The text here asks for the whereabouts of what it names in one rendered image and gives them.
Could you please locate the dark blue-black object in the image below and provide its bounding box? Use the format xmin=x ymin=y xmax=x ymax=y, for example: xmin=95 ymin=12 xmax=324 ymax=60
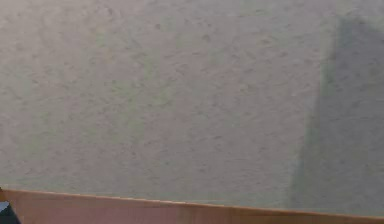
xmin=0 ymin=200 xmax=22 ymax=224

